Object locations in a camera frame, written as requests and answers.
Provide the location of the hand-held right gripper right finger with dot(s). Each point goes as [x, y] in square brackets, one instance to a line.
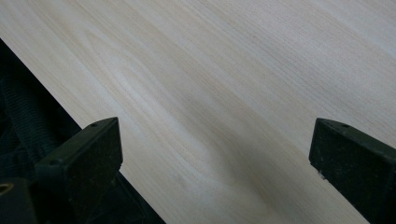
[355, 165]

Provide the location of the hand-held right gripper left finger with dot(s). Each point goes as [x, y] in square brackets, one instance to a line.
[84, 161]

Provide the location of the dark ribbed cloth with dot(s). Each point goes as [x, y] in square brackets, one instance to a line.
[28, 121]

